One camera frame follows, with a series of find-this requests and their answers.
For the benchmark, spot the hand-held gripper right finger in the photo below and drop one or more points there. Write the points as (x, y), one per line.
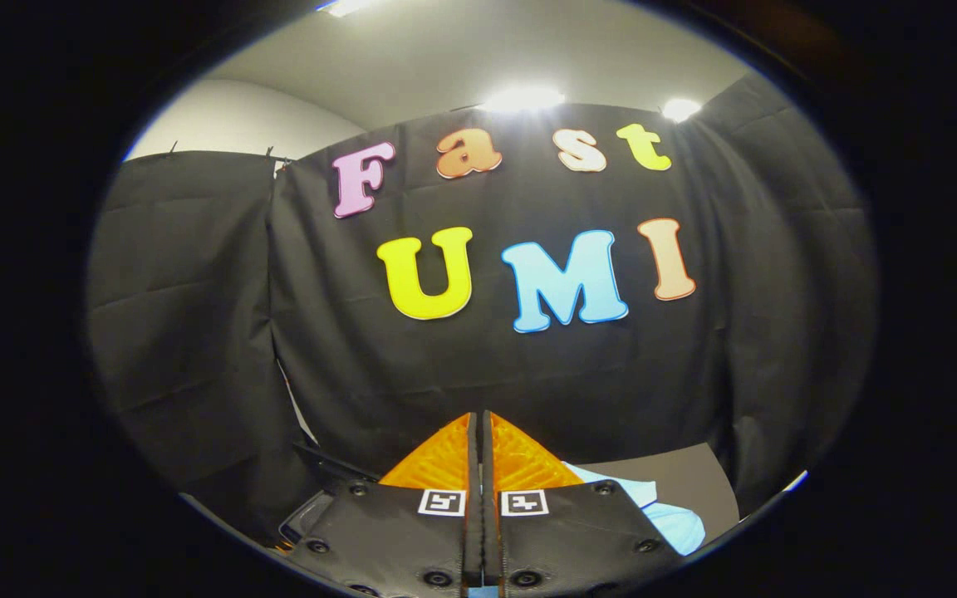
(570, 540)

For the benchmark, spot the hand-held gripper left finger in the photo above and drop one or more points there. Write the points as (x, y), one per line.
(395, 540)

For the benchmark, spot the light blue polo shirt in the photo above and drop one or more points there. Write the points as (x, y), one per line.
(678, 527)

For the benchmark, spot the grey cabinet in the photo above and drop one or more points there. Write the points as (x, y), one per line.
(694, 477)

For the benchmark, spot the black backdrop cloth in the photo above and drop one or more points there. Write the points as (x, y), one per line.
(487, 382)

